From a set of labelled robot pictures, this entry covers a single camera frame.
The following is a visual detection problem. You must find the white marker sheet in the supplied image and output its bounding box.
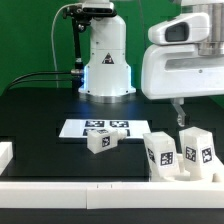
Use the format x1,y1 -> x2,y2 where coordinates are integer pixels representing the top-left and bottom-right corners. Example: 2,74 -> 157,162
59,119 -> 150,140

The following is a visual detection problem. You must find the black cable upper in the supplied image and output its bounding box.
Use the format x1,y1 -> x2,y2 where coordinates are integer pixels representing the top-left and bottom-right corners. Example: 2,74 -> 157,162
3,70 -> 83,95

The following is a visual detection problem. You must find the black cable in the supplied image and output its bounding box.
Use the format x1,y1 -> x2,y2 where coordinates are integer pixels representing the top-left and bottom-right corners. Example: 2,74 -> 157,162
3,77 -> 83,96
3,70 -> 83,95

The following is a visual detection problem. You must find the white cable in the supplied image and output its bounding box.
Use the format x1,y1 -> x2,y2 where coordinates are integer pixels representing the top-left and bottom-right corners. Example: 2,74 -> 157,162
50,3 -> 81,89

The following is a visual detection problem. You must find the black cable lower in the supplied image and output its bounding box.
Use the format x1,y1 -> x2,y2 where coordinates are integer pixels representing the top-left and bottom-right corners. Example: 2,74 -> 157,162
3,77 -> 83,96

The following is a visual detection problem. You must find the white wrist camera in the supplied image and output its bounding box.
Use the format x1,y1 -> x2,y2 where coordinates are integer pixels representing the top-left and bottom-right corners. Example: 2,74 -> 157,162
148,13 -> 210,45

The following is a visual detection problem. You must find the white round stool seat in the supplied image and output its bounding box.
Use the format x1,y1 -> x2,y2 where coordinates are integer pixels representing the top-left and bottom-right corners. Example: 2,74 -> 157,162
147,153 -> 214,183

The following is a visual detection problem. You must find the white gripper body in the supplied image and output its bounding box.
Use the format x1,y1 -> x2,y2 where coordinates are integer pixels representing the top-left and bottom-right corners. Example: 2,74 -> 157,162
141,44 -> 224,100

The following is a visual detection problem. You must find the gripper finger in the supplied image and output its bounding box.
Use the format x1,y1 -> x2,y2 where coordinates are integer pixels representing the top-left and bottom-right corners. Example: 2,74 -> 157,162
171,98 -> 186,127

